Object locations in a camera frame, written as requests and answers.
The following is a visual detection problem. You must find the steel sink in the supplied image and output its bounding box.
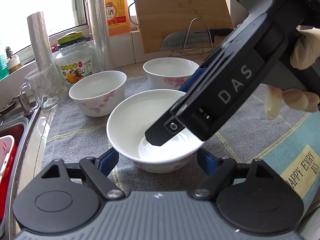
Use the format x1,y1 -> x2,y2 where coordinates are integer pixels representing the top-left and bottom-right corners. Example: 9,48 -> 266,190
1,107 -> 40,239

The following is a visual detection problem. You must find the glass jar green lid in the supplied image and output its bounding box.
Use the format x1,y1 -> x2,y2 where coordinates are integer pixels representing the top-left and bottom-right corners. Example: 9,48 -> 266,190
55,31 -> 98,89

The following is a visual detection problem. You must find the grey blue checked mat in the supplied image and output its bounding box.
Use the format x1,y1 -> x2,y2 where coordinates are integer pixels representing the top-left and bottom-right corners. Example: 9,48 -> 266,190
41,76 -> 320,221

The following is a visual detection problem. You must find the steel cleaver knife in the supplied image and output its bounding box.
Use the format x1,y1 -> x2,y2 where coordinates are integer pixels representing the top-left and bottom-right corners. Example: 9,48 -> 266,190
161,28 -> 233,51

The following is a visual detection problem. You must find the steel kitchen faucet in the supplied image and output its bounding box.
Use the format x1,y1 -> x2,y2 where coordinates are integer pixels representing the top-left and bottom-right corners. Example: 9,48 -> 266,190
12,92 -> 39,117

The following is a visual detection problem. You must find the small potted plant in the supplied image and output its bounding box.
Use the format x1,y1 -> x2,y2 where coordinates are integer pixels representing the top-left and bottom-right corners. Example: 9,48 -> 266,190
5,46 -> 21,74

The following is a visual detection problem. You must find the metal wire rack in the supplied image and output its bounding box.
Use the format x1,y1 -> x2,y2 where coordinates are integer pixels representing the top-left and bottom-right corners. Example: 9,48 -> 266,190
161,17 -> 214,57

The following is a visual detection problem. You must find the short plastic bag roll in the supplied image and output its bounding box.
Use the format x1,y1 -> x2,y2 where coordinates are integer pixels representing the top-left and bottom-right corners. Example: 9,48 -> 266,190
27,11 -> 63,92

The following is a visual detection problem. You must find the clear plastic wrap roll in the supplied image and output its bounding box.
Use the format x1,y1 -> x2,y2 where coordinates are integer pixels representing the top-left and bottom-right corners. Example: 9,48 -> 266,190
88,0 -> 114,71

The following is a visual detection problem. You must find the orange cooking wine jug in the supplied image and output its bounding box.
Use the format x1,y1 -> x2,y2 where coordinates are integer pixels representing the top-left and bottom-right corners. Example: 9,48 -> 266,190
105,0 -> 131,36

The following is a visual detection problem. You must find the bamboo cutting board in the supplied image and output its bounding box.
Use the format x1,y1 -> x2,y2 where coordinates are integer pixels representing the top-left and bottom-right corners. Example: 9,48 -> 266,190
135,0 -> 233,53

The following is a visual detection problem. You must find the green dish soap bottle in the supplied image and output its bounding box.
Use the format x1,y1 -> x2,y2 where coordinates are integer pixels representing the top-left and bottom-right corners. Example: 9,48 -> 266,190
0,54 -> 9,80

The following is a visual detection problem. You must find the red plastic basin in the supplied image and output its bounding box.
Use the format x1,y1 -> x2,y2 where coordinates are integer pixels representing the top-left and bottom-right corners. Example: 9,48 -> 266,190
1,124 -> 24,220

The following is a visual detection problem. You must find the clear glass mug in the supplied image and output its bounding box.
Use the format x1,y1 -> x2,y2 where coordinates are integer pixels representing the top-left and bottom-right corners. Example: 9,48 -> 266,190
20,65 -> 60,111

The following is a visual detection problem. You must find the white floral bowl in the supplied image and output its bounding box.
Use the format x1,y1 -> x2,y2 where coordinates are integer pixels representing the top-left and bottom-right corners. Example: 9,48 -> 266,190
143,57 -> 199,90
69,70 -> 127,118
106,89 -> 203,173

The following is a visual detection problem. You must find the gloved right hand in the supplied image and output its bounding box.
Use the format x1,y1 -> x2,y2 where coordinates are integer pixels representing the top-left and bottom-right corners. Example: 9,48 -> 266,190
264,28 -> 319,120

